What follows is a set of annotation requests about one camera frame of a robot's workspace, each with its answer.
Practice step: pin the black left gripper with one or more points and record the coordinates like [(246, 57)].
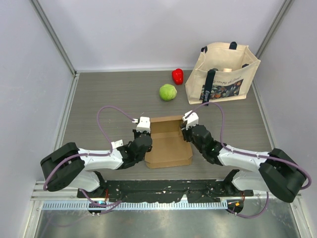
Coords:
[(136, 133)]

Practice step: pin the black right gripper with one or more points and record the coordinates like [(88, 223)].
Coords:
[(185, 132)]

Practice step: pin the brown cardboard box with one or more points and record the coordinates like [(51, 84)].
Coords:
[(169, 149)]

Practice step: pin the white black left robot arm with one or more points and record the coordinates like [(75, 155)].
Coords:
[(79, 168)]

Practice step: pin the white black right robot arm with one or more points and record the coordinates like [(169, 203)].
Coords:
[(273, 172)]

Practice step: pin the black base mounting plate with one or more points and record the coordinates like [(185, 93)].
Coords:
[(163, 192)]

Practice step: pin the green cabbage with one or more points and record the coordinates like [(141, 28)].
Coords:
[(167, 92)]

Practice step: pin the red bell pepper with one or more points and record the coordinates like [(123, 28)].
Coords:
[(178, 76)]

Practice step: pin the beige canvas tote bag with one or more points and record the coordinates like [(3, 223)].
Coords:
[(223, 72)]

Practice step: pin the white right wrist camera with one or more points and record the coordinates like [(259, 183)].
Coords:
[(190, 119)]

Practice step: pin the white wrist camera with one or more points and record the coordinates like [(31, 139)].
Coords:
[(190, 119), (143, 124)]

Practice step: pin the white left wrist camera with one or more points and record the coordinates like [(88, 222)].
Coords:
[(143, 124)]

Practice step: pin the white slotted cable duct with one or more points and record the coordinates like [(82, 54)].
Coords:
[(182, 205)]

